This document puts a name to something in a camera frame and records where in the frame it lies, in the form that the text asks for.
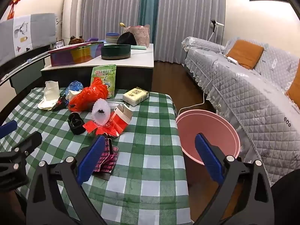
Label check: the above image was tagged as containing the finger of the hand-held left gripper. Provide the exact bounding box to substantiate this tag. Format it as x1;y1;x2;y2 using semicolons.
0;120;18;139
0;131;43;191

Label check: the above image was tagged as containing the red plastic bag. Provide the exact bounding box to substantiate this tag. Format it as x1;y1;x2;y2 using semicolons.
68;77;109;112

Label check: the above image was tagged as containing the cream paper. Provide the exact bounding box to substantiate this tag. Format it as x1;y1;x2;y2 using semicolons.
68;90;82;102

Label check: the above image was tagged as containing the grey rod blue joint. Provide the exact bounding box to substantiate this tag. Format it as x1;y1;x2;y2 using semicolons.
0;52;50;78

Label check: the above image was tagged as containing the grey quilted sofa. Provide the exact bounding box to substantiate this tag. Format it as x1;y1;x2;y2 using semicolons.
181;36;300;185

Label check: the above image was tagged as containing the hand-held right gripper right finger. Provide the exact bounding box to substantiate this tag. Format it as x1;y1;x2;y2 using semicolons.
192;133;275;225

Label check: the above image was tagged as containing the white cable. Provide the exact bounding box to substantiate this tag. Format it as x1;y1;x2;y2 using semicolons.
177;44;227;116

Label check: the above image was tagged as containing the cream paper bag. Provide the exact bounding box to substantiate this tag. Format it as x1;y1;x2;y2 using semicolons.
37;81;61;111

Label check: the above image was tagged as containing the grey printed television cover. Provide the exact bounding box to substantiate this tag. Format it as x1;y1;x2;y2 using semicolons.
0;13;58;62

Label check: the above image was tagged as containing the white tower air conditioner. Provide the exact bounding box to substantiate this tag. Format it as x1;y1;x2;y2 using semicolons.
63;0;85;45

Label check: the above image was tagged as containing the red and white carton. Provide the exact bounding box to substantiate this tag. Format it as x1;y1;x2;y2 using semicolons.
110;103;133;132

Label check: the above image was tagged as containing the teal curtain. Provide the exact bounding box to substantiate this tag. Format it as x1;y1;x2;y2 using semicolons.
138;0;160;44

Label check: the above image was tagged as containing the colourful box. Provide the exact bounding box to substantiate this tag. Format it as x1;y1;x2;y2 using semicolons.
48;41;105;67

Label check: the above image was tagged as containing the black fabric band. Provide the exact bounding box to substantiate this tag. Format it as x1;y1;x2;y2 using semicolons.
67;112;85;135

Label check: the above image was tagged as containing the cream tissue packet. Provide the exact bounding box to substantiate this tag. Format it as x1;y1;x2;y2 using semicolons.
123;87;150;106

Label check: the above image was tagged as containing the white-topped coffee table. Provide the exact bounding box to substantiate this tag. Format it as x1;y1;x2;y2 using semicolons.
40;43;155;93

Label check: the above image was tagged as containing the clear plastic tube pack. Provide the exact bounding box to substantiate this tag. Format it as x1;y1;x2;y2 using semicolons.
106;100;127;107

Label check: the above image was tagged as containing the stack of coloured bowls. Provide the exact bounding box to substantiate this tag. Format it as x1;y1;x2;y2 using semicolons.
105;32;121;44

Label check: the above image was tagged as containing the green panda pouch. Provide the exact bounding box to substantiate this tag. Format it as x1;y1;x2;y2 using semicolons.
91;64;117;99

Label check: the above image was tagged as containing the dark green round bowl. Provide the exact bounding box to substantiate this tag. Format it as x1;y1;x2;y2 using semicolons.
101;44;132;60

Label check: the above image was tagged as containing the white foam fruit net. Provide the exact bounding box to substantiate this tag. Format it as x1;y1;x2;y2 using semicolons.
92;98;110;128

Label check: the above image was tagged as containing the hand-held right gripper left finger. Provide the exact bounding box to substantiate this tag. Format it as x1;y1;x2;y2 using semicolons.
25;135;108;225

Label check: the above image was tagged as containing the blue plastic bag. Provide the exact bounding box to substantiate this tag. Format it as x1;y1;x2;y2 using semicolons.
65;81;84;99

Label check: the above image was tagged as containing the orange cushion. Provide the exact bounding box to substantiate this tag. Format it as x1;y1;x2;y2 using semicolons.
226;40;264;69

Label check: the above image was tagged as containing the pink fabric basket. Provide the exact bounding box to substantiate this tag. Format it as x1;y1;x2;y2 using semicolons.
123;25;150;47

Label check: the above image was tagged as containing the green checked tablecloth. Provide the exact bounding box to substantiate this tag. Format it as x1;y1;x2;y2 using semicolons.
0;87;191;225

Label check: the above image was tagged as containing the dark red patterned wrapper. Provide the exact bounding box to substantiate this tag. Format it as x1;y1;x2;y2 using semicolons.
92;138;119;181

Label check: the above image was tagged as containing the grey curtain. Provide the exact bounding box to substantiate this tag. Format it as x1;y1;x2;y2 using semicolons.
155;0;227;64
77;0;143;40

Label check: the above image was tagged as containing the red foil wrapper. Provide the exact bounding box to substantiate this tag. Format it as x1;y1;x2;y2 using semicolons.
83;118;123;137

